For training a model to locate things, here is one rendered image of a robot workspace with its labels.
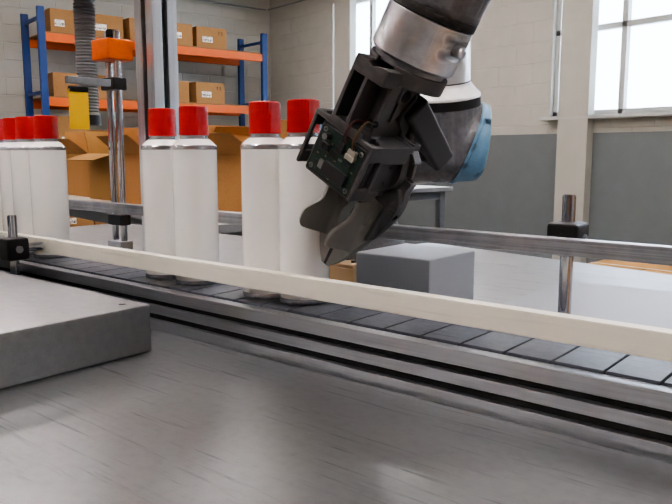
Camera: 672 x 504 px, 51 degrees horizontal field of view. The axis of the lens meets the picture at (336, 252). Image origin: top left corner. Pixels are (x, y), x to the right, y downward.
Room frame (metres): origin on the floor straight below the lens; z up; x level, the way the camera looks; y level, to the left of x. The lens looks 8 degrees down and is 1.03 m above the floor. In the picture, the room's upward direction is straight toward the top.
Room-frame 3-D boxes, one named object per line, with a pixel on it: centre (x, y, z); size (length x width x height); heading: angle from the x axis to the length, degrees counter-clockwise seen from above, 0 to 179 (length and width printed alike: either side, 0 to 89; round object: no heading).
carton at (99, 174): (3.86, 1.17, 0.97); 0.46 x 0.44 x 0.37; 44
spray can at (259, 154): (0.76, 0.07, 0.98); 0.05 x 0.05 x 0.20
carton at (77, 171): (4.22, 1.41, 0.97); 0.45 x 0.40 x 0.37; 131
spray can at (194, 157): (0.83, 0.16, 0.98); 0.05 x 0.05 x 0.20
